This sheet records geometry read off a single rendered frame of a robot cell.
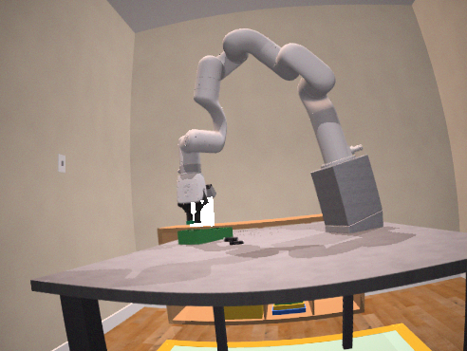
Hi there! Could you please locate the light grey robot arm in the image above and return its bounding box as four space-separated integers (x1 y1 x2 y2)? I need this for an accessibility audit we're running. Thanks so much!
177 28 363 174

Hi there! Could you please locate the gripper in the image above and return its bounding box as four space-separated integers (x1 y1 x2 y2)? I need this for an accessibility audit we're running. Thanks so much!
177 172 209 224

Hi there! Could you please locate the green open-top bin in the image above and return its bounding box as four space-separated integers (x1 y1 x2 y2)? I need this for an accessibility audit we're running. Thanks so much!
177 227 234 245

